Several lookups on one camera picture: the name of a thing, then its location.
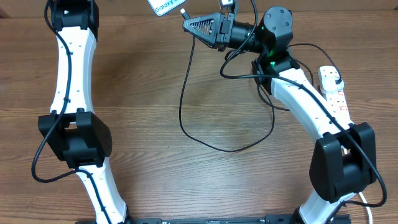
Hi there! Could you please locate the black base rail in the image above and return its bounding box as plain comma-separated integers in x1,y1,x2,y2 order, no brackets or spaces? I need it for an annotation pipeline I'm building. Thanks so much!
75,213,352,224

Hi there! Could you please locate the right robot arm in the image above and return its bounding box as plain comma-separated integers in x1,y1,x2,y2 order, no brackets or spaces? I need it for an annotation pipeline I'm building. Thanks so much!
183,2,381,223

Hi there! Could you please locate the black charging cable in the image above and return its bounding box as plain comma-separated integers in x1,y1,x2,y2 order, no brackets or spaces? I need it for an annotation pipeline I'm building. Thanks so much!
178,7,343,153

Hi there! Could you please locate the blue screen smartphone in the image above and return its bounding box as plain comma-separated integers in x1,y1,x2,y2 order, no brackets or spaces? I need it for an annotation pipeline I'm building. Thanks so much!
147,0,185,16

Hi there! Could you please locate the white power strip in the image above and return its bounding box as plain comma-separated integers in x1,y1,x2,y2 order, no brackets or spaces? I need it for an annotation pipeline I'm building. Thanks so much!
317,65,352,125

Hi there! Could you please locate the white charger plug adapter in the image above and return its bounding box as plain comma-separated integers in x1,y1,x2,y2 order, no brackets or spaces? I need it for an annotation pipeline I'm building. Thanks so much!
320,77,345,94

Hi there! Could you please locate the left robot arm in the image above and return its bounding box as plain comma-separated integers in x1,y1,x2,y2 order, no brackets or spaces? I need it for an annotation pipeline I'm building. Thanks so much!
31,0,132,223

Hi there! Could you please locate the white power strip cord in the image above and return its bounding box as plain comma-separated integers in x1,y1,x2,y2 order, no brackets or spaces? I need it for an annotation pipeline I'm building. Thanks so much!
357,191,374,224

